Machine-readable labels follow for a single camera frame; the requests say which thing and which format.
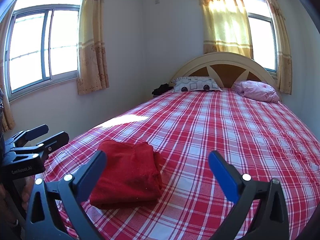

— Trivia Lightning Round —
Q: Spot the cream wooden headboard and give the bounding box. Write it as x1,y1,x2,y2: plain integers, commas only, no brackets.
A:
170,52,282,100

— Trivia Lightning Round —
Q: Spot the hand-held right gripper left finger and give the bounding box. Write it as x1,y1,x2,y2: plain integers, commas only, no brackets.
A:
25,150,108,240

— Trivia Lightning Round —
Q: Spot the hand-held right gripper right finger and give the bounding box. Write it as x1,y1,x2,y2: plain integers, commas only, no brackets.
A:
208,150,290,240

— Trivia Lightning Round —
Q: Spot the pink pillow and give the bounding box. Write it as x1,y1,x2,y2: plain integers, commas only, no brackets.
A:
232,80,280,103

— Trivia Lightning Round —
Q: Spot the grey patterned pillow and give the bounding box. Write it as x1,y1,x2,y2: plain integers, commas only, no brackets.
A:
171,76,223,93

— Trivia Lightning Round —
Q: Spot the yellow patterned curtain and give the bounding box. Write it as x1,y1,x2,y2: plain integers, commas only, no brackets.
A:
261,0,293,95
195,0,253,59
76,0,110,95

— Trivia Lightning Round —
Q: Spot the red knitted sweater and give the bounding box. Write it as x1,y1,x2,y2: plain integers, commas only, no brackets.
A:
89,140,166,210

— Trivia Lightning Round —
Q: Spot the large sliding window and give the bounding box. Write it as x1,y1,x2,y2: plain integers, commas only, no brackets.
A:
5,4,80,95

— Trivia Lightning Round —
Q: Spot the small sliding window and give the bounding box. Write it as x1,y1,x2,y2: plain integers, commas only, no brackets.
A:
240,0,278,77

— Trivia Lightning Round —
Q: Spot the dark cloth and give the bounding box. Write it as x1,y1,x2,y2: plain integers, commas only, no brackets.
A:
152,83,174,97

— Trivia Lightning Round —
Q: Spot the red plaid bed sheet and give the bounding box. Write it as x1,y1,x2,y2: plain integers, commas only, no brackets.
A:
44,87,320,240

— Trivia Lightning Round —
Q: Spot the person's left hand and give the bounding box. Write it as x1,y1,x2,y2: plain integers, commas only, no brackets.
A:
20,176,32,212

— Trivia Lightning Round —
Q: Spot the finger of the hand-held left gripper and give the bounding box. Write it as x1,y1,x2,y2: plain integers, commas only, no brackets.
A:
10,131,70,167
5,124,49,148

